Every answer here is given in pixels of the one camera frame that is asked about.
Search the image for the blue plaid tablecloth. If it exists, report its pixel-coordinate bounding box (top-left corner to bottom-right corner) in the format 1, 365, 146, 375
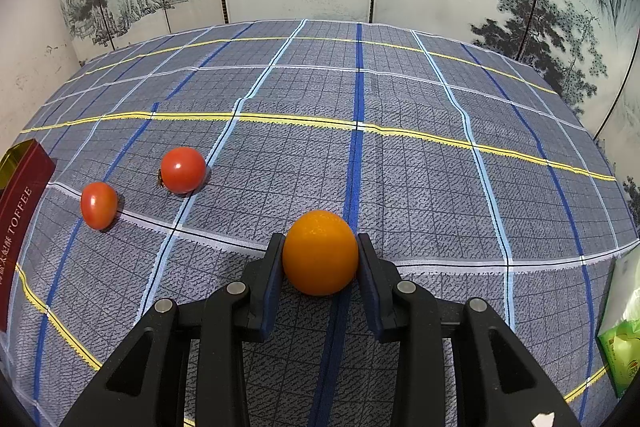
0, 19, 640, 427

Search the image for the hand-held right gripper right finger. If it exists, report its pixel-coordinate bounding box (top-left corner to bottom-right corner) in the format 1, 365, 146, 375
356, 233, 583, 427

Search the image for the red tomato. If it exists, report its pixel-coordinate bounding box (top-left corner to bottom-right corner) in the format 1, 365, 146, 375
80, 182, 119, 230
160, 147, 207, 194

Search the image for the green plastic packet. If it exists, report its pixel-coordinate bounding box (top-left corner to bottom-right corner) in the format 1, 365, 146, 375
596, 252, 640, 398

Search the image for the yellow orange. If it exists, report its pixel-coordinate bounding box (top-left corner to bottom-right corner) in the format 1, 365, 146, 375
282, 210, 360, 297

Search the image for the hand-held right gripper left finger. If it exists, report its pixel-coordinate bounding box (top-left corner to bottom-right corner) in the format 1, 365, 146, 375
60, 233, 286, 427

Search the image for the gold tin box red outside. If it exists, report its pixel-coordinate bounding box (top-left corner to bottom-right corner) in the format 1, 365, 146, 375
0, 138, 56, 333

